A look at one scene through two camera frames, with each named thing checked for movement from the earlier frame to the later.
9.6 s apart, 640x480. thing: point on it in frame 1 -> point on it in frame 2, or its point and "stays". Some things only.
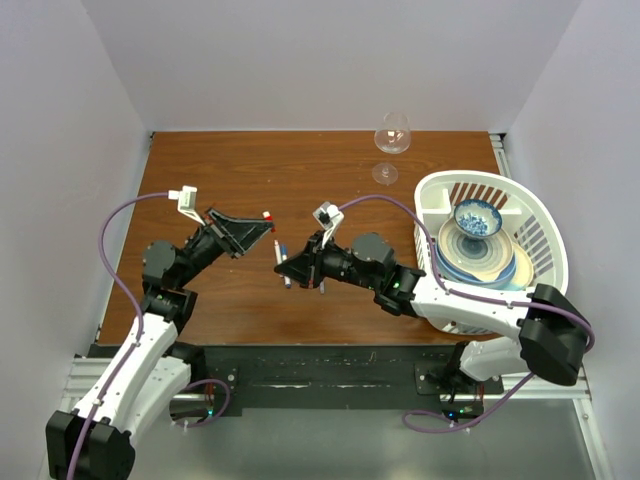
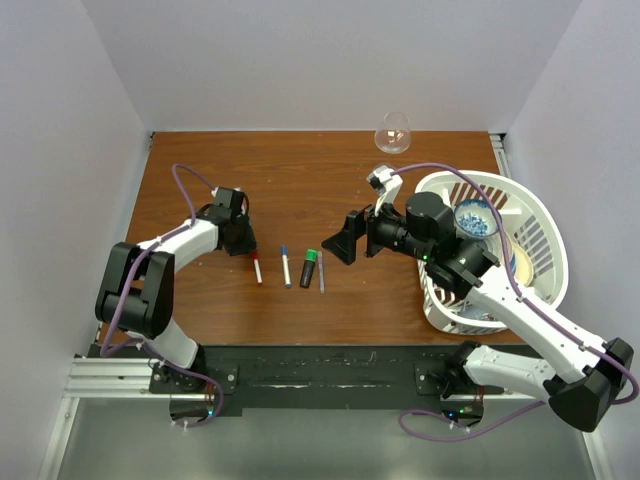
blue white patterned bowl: [477, 218] stays
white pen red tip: [278, 251] -> [258, 272]
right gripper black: [306, 267] -> [358, 223]
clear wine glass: [393, 136] stays
